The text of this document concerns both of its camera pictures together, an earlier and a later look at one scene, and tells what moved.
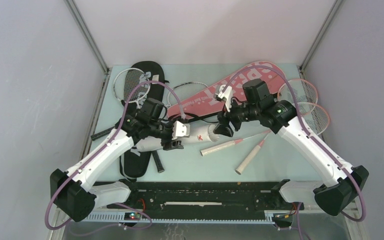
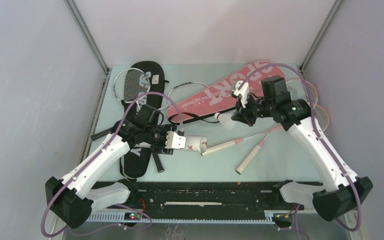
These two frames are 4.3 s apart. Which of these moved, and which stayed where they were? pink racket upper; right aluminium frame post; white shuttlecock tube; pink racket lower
Moved: white shuttlecock tube
Stayed: pink racket lower; right aluminium frame post; pink racket upper
